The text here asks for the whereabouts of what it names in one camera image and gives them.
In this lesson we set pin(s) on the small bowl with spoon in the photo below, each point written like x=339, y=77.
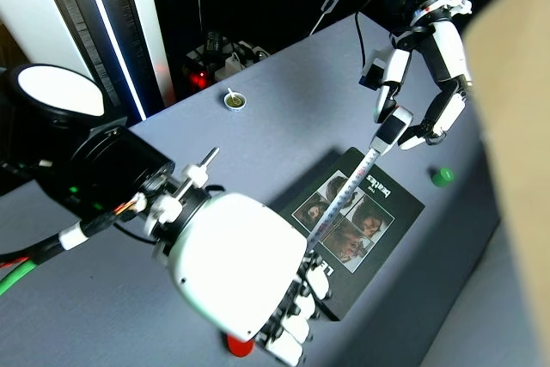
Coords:
x=234, y=101

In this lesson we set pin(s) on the beige board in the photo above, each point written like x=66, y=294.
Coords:
x=515, y=126

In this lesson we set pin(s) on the green cylinder block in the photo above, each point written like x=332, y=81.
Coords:
x=442, y=177

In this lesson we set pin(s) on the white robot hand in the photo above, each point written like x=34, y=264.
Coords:
x=447, y=53
x=232, y=255

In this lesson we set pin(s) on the black Let It Be album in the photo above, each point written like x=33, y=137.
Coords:
x=395, y=221

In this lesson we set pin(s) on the grey table cloth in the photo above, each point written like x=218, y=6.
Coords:
x=279, y=126

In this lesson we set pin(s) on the grey tape measure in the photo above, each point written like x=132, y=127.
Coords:
x=391, y=130

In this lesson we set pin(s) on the white power strip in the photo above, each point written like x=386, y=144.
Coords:
x=240, y=59

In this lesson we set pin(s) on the red heart block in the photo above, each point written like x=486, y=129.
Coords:
x=238, y=346

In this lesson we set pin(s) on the black power adapter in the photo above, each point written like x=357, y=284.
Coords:
x=213, y=42

